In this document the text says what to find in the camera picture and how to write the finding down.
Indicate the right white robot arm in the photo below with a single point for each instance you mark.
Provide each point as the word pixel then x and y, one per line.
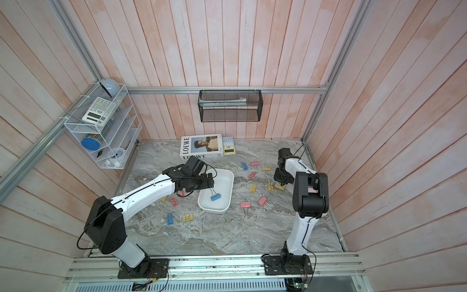
pixel 310 199

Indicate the white wire shelf rack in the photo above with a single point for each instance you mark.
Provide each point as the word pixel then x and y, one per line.
pixel 122 130

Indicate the white calculator on shelf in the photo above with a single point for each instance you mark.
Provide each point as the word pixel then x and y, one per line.
pixel 99 112

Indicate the white LOEWE book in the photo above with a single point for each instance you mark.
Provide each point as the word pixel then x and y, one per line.
pixel 202 146

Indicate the black mesh wall basket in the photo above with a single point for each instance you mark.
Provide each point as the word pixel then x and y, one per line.
pixel 250 113

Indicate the papers in mesh basket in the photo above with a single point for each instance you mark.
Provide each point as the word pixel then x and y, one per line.
pixel 222 103

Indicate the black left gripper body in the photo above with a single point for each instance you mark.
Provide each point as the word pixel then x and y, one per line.
pixel 200 182

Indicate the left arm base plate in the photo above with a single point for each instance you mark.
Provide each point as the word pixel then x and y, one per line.
pixel 148 268

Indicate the blue lid container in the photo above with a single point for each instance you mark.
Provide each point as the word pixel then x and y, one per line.
pixel 91 142

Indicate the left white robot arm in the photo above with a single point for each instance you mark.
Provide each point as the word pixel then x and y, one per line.
pixel 106 223

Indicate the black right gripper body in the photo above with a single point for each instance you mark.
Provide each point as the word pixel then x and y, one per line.
pixel 280 176

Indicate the white storage box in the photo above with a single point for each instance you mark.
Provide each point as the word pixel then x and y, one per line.
pixel 217 200

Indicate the yellow blue calculator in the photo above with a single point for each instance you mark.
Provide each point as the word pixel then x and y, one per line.
pixel 228 146

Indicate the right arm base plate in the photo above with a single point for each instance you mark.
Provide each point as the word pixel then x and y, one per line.
pixel 275 265

